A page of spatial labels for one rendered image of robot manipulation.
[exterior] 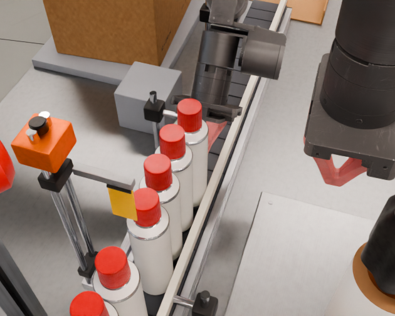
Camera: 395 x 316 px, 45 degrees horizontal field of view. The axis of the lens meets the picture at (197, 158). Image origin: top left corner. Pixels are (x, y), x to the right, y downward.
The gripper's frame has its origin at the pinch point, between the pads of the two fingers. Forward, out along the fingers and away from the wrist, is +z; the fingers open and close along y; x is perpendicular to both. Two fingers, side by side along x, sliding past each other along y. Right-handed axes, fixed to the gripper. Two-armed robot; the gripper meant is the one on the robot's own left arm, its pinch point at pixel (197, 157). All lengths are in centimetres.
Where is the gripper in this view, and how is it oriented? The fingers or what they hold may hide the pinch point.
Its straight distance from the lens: 76.5
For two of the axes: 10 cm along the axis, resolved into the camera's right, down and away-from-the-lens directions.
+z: -1.8, 9.6, 2.0
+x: 2.5, -1.5, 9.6
